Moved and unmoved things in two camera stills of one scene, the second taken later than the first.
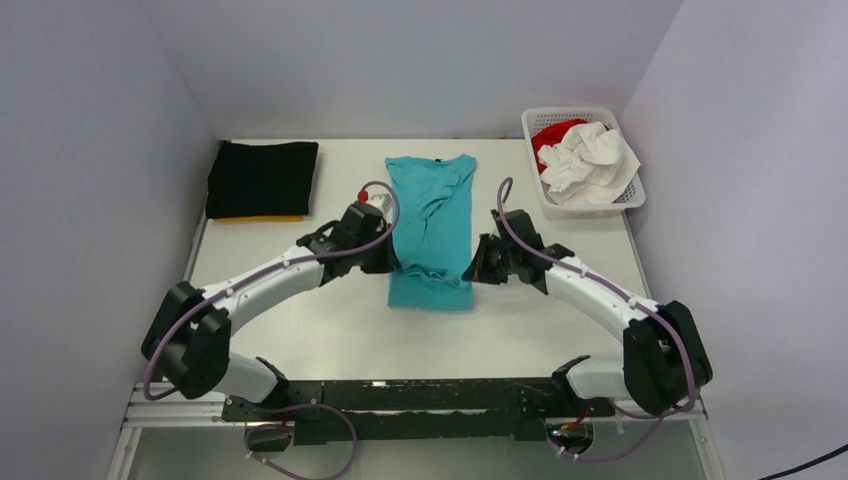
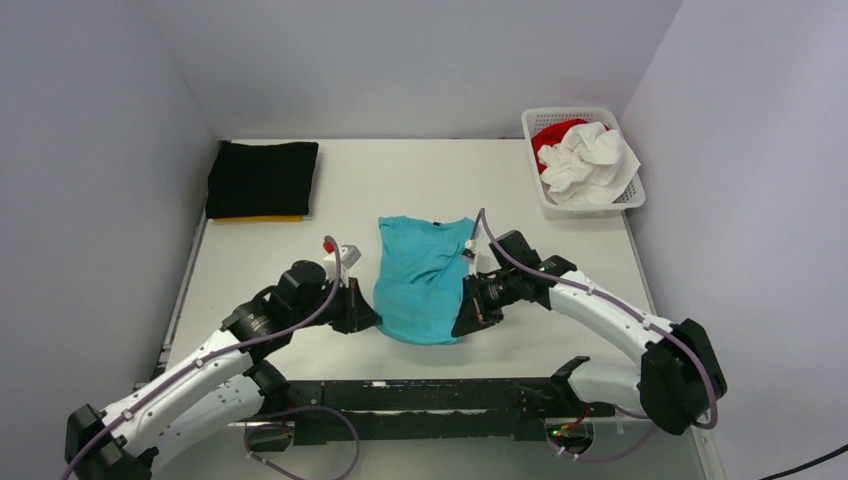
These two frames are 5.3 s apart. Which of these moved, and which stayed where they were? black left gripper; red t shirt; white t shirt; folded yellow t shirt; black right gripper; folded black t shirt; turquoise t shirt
Moved: black left gripper; turquoise t shirt; black right gripper
Stayed: folded black t shirt; white t shirt; folded yellow t shirt; red t shirt
